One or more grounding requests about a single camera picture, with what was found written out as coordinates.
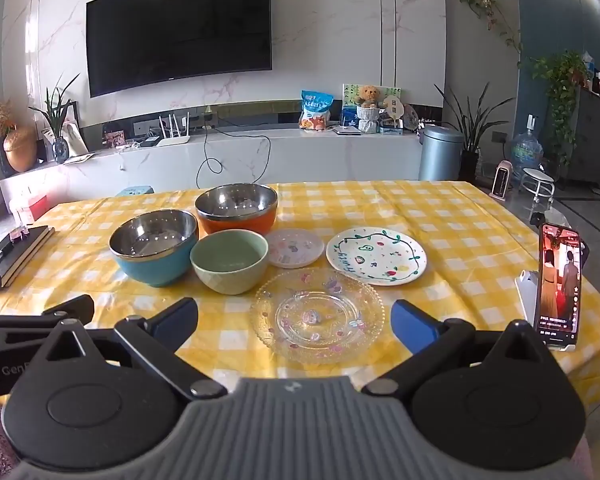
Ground blue steel bowl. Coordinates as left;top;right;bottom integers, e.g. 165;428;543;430
108;209;199;287

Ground white painted plate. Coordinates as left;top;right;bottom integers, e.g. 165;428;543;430
325;226;428;286

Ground green ceramic bowl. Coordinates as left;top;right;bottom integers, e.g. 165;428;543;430
189;229;268;296

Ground clear glass plate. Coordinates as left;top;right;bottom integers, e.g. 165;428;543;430
249;268;386;364

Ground orange steel bowl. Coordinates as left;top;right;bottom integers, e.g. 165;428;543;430
195;183;278;235

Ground small pink floral plate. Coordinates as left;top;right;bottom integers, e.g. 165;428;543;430
265;229;325;270

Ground black notebook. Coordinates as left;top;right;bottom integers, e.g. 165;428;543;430
0;226;55;290

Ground smartphone on stand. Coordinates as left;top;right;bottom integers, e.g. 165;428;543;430
533;223;582;351

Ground pink storage box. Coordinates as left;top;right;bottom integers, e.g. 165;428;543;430
9;194;50;226

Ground copper round vase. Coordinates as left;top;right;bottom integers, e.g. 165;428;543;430
3;127;38;172

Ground blue plastic stool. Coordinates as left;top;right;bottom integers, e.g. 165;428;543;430
117;185;155;197

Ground white round stool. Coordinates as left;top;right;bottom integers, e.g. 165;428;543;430
518;167;556;206

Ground yellow checkered tablecloth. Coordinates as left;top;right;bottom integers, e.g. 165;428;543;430
0;180;600;416

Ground pink small heater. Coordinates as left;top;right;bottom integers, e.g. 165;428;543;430
490;159;513;203

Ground blue vase with plant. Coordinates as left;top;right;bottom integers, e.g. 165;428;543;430
29;75;79;164

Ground water jug with pump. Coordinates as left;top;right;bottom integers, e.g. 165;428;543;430
510;115;543;180

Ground grey metal trash bin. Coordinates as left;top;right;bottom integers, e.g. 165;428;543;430
418;124;464;181

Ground white wifi router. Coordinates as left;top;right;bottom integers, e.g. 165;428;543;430
158;114;190;148

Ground white tv console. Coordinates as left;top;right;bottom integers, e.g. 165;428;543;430
0;128;422;205

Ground potted floor plant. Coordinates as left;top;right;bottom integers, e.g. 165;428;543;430
434;81;514;184

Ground teddy bear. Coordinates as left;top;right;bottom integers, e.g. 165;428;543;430
356;84;381;133

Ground hanging ivy plant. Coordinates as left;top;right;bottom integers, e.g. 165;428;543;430
519;50;586;170

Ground blue snack bag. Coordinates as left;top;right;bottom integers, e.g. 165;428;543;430
299;90;334;131

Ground black wall television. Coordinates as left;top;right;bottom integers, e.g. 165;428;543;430
85;0;272;96

